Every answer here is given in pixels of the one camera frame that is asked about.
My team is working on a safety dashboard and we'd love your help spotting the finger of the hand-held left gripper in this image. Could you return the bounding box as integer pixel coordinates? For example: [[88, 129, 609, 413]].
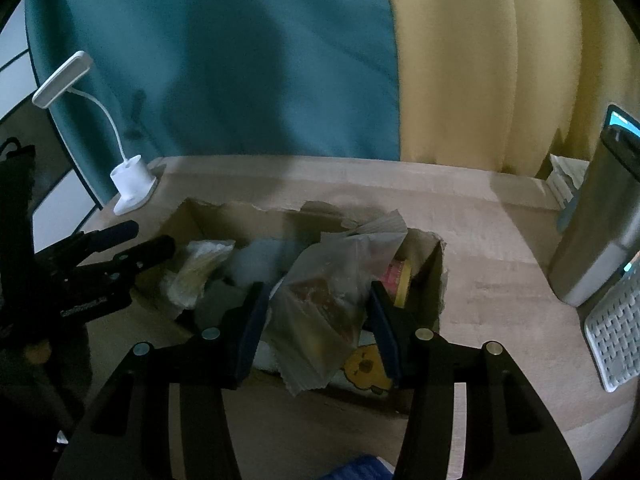
[[112, 235, 177, 284], [75, 220, 140, 262]]

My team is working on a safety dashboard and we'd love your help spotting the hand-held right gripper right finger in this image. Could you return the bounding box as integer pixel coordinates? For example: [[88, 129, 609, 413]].
[[369, 280, 583, 480]]

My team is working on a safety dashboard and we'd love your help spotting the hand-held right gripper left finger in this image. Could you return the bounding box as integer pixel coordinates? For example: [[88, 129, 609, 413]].
[[52, 281, 272, 480]]

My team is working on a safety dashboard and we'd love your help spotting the clear plastic bag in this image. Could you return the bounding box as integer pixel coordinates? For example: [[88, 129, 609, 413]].
[[270, 210, 410, 397]]

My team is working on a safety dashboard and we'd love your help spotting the cardboard box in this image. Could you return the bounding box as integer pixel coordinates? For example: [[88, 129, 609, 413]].
[[135, 197, 449, 418]]

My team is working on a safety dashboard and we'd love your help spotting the capybara print packet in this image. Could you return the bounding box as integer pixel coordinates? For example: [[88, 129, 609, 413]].
[[252, 337, 397, 397]]

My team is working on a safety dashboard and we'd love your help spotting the yellowish plastic bag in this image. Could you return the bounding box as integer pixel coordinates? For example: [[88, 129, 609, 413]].
[[162, 240, 237, 313]]

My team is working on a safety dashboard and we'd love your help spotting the red and yellow packet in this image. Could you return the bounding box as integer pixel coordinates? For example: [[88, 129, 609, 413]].
[[382, 259, 417, 307]]

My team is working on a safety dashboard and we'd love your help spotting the white desk lamp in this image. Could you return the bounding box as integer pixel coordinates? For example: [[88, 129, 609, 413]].
[[32, 51, 161, 216]]

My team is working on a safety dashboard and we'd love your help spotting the blue packet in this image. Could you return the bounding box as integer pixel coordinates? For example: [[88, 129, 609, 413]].
[[320, 454, 401, 480]]

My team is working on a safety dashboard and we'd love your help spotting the teal curtain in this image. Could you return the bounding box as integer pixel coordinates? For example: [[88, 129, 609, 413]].
[[25, 0, 407, 211]]

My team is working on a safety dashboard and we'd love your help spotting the steel tumbler with black lid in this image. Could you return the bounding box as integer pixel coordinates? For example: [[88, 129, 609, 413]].
[[547, 127, 640, 309]]

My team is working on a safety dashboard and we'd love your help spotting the white plastic basket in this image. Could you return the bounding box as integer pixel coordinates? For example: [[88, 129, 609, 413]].
[[584, 262, 640, 394]]

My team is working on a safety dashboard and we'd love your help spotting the white paper stack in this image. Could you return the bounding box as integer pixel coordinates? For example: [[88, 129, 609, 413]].
[[545, 152, 592, 211]]

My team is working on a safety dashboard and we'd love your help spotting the yellow curtain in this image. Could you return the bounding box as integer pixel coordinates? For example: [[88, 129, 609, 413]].
[[380, 0, 640, 182]]

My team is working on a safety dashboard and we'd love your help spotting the lit screen device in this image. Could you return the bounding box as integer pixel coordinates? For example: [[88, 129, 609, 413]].
[[605, 104, 640, 142]]

